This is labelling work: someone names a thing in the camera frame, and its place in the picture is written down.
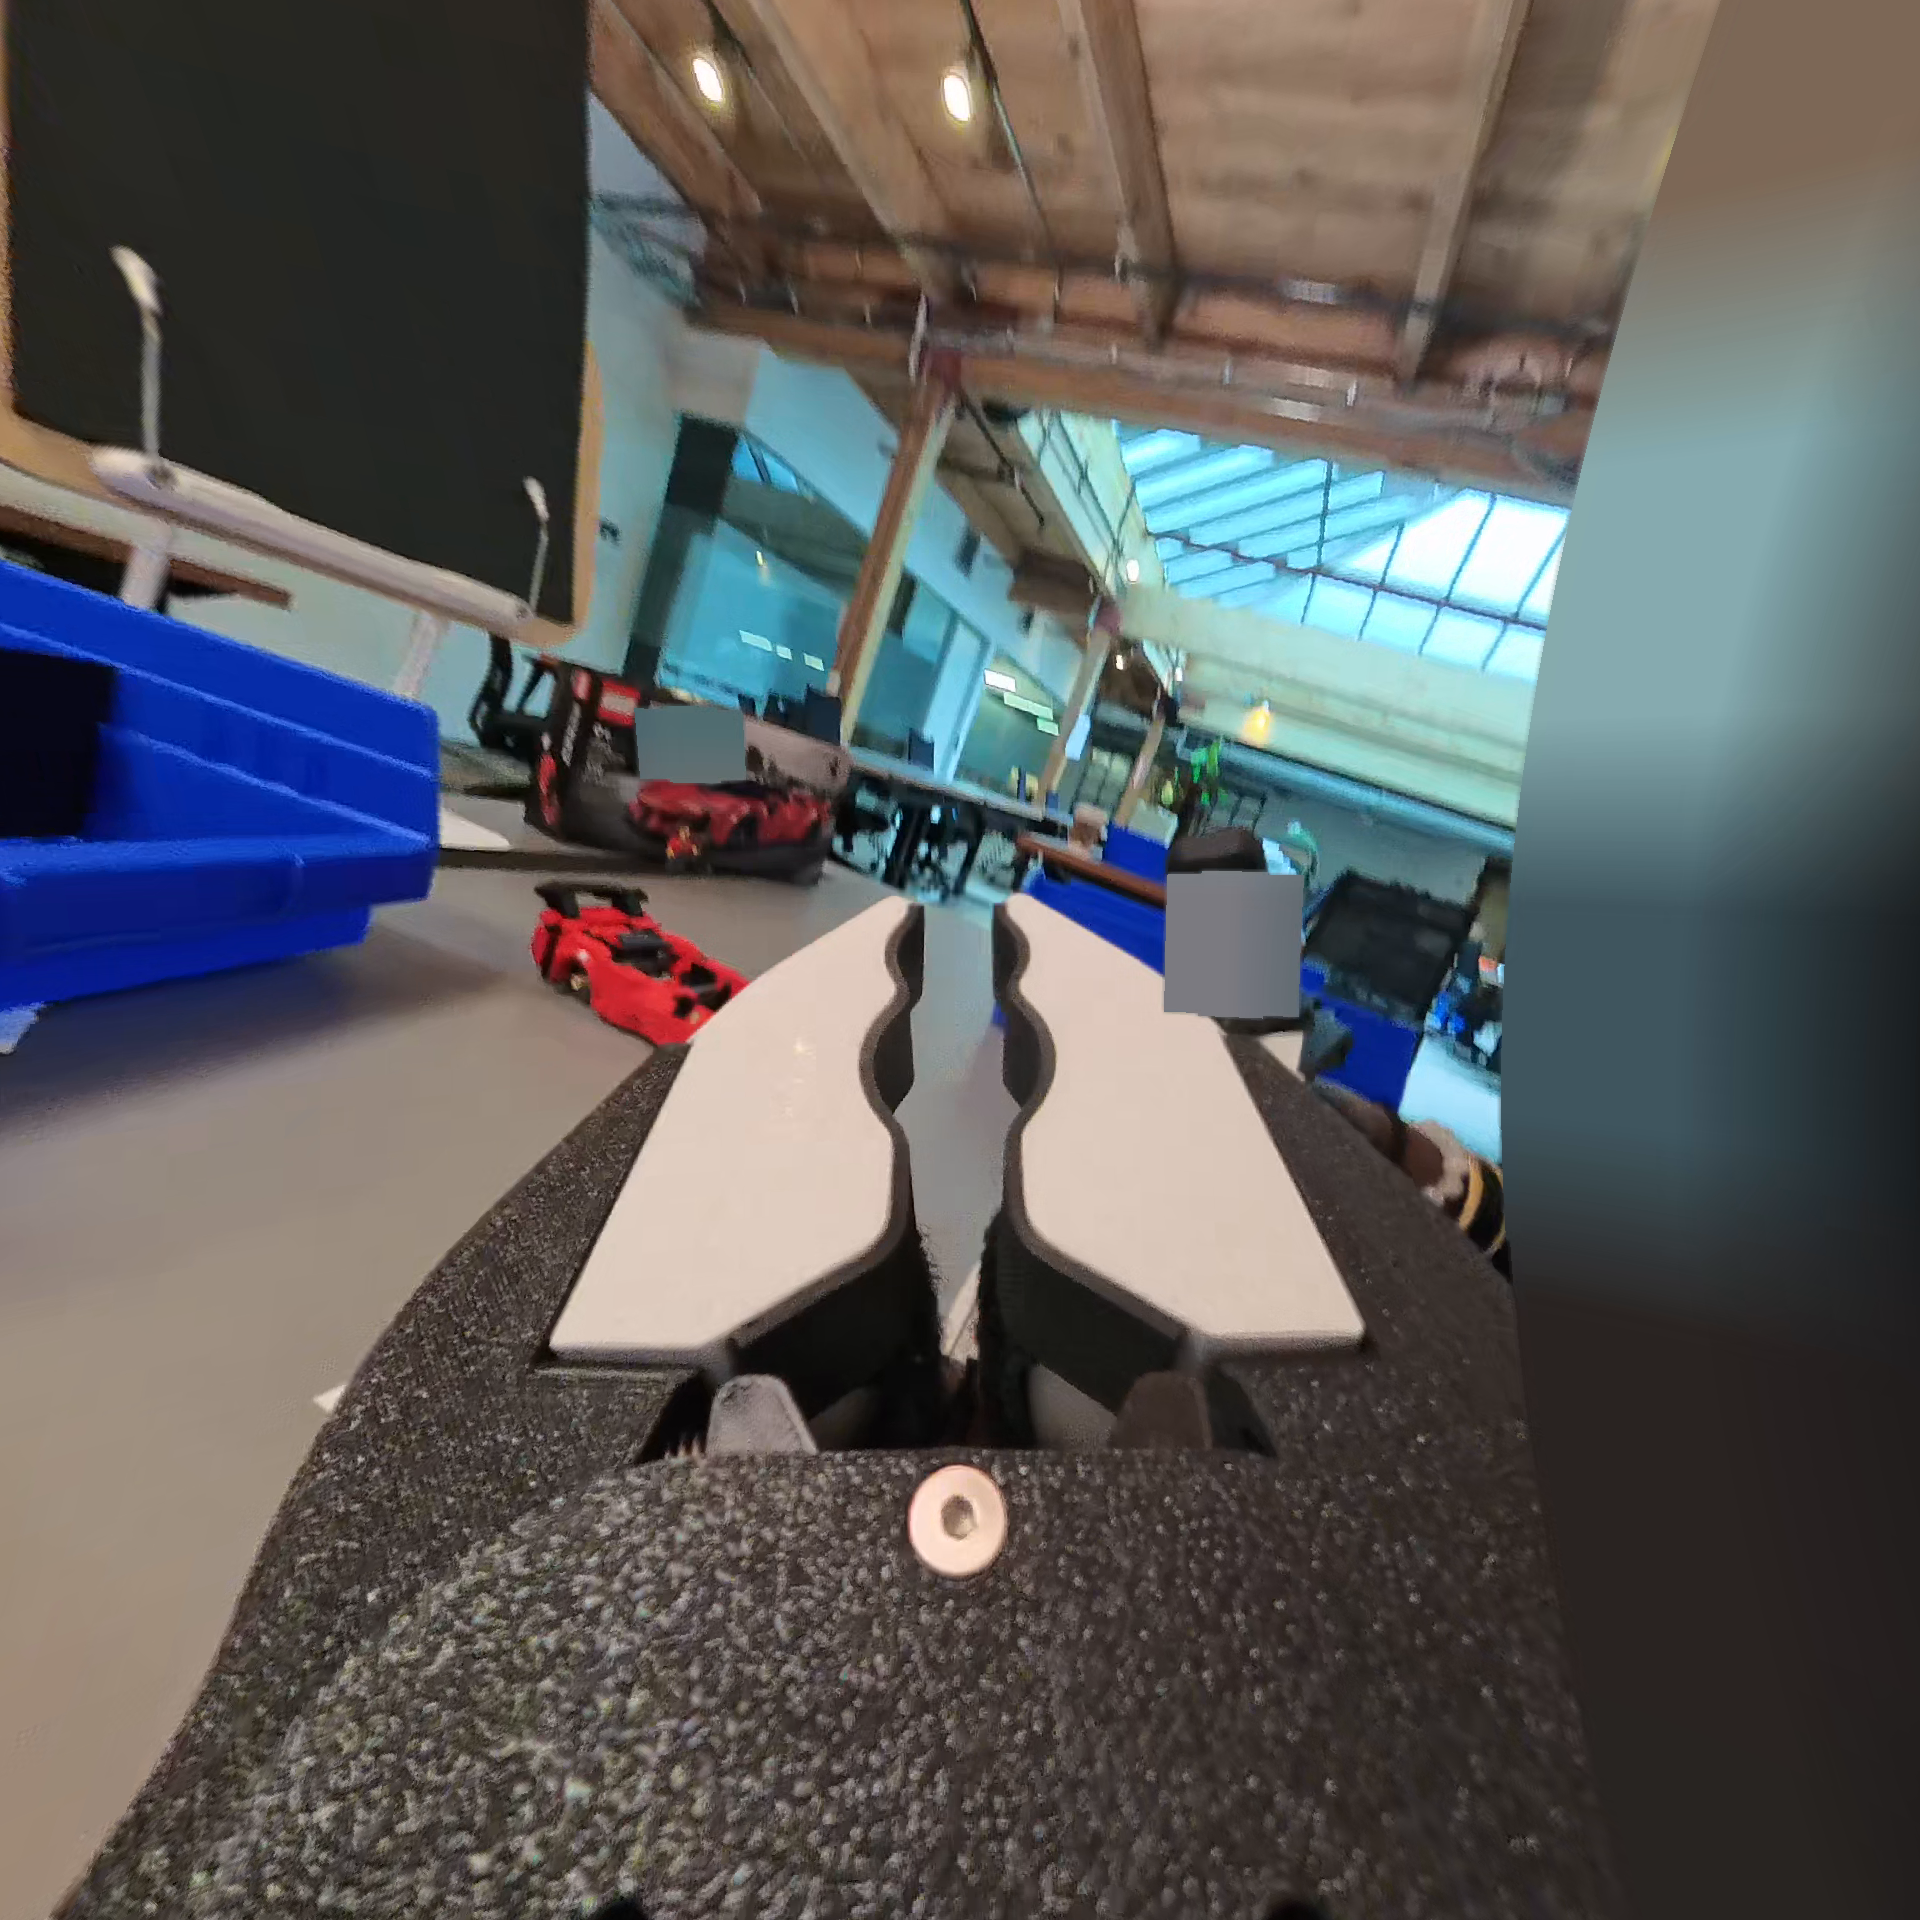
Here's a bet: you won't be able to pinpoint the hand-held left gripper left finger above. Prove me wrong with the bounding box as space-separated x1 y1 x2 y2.
545 894 927 1375

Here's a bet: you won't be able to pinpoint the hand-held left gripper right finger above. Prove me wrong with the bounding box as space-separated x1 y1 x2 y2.
990 892 1368 1365

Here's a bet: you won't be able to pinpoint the red lego car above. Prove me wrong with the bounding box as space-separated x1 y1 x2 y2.
530 880 750 1049

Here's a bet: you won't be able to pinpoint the lego set box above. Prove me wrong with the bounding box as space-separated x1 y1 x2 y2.
521 659 836 889

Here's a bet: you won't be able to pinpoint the blue plastic storage bin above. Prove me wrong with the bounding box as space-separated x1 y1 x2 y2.
1024 862 1420 1117
0 559 445 1021

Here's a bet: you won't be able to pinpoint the gold bangles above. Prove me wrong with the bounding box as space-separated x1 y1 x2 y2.
1448 1157 1511 1280

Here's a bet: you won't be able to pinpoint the black mesh office chair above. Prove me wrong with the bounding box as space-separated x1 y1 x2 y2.
1300 868 1483 1027

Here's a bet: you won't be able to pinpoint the white stand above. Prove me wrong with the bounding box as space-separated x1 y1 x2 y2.
82 245 555 699

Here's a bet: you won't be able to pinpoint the black board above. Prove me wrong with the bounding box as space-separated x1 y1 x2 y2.
0 0 602 640

